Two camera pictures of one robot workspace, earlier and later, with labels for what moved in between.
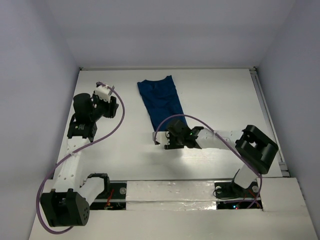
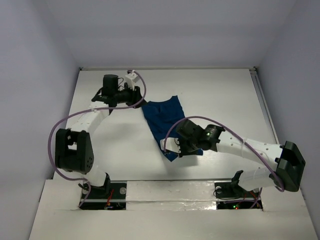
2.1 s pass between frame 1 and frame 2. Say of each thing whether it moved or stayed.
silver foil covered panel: stayed
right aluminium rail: stayed
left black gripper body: moved
